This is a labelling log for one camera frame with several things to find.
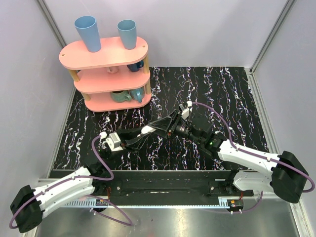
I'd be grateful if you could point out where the left light blue cup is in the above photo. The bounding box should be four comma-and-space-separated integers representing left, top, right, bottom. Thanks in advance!
75, 16, 101, 52

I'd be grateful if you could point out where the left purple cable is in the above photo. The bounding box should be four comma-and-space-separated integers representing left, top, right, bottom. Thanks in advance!
9, 134, 134, 229

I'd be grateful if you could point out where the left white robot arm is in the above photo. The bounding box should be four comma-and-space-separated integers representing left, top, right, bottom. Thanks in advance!
9, 125, 156, 233

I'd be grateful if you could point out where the pink mug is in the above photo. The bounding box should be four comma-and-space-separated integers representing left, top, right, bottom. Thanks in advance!
106, 66, 119, 74

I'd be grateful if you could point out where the white earbud charging case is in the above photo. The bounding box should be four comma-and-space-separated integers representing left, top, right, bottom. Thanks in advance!
140, 125, 156, 135

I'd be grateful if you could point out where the light blue cup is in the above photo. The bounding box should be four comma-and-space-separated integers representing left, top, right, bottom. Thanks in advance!
117, 19, 137, 50
75, 16, 101, 52

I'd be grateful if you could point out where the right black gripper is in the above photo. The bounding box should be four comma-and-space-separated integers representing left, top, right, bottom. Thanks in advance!
149, 109, 203, 144

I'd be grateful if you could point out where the right light blue cup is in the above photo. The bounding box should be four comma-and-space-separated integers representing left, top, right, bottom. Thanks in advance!
117, 19, 137, 50

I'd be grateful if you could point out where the green ceramic mug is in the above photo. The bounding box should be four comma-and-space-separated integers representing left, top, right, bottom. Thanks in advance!
110, 90, 132, 103

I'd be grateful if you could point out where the pink three-tier shelf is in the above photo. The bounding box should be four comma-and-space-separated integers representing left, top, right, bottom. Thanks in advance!
59, 37, 152, 112

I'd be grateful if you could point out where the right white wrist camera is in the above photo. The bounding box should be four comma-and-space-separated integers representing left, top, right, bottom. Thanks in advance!
179, 101, 193, 119

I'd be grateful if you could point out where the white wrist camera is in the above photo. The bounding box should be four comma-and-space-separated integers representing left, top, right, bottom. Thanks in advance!
179, 101, 193, 119
99, 131, 123, 152

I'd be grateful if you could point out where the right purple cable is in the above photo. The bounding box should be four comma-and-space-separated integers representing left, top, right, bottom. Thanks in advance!
191, 101, 316, 214

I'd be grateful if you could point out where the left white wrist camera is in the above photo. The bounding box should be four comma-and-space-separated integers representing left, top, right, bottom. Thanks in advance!
99, 131, 123, 152

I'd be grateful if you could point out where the dark blue mug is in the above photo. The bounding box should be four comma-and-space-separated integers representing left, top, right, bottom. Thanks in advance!
127, 60, 144, 72

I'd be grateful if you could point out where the purple cable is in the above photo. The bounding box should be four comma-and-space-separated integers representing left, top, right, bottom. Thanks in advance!
9, 134, 134, 229
191, 101, 316, 214

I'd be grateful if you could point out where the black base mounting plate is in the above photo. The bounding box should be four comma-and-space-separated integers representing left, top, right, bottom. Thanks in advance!
94, 170, 254, 206

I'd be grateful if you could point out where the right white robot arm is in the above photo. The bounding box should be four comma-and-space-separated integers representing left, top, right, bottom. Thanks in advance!
141, 111, 308, 203

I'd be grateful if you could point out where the teal ceramic mug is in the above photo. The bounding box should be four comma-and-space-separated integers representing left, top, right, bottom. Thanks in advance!
129, 87, 145, 103

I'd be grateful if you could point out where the black marbled table mat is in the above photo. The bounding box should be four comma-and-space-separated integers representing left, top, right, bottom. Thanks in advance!
53, 67, 268, 170

